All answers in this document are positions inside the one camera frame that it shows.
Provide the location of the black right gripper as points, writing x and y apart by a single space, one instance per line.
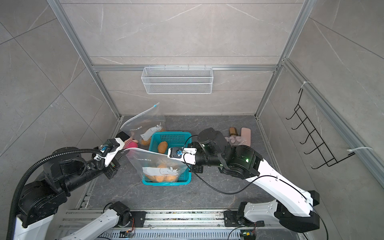
197 168

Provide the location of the pink rectangular box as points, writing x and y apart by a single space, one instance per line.
246 136

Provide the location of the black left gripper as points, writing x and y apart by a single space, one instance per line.
112 168

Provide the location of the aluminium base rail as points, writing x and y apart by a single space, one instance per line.
213 224

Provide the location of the pink dotted clear bag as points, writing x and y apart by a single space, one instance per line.
235 140

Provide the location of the wrinkled potato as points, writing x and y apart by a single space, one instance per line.
162 147

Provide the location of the teal plastic basket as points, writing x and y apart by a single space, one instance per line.
173 139

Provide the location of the brown cylindrical bottle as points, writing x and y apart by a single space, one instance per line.
233 132

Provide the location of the clear zipper bag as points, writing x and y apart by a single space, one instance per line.
157 169
144 125

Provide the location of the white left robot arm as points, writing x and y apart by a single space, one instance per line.
48 183

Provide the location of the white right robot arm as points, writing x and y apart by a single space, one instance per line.
292 207

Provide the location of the white wire mesh shelf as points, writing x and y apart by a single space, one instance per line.
178 80

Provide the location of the plush doll pink black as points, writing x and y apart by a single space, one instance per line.
129 142

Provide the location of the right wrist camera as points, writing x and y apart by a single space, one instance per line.
181 154

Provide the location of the black wire hook rack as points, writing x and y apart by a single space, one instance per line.
314 136

